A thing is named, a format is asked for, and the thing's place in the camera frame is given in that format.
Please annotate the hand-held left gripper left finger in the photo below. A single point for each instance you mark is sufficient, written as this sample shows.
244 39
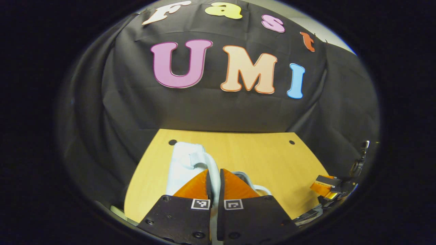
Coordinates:
208 185

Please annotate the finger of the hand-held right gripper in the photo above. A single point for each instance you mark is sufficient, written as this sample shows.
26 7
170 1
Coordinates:
325 185

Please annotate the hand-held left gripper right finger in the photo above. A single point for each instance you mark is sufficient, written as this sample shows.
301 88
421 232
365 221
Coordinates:
220 185

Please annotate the black backdrop cloth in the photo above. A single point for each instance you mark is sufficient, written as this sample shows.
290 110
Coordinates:
218 109

